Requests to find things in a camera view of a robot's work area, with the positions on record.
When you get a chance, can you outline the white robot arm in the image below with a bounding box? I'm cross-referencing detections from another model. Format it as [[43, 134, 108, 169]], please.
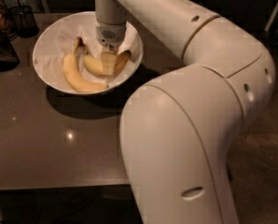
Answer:
[[96, 0, 275, 224]]

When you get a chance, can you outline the white bowl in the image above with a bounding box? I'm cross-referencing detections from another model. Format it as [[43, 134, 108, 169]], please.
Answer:
[[32, 11, 145, 97]]

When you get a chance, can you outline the white paper bowl liner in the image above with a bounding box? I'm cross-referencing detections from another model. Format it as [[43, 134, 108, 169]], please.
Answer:
[[35, 16, 141, 91]]

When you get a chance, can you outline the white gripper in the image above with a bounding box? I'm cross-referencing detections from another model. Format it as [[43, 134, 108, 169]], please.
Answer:
[[95, 21, 132, 76]]

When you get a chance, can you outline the yellow banana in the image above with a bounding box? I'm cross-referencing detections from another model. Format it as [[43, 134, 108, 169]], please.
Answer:
[[63, 36, 108, 93], [83, 48, 104, 76]]

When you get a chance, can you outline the dark tinted glass container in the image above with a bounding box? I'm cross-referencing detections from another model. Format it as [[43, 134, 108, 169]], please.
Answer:
[[0, 32, 20, 72]]

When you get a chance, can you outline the black mesh pen cup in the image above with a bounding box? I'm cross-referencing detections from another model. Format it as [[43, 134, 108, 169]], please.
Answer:
[[8, 0, 39, 38]]

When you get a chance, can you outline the glass jar with snacks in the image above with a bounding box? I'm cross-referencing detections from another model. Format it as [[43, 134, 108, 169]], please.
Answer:
[[0, 0, 16, 40]]

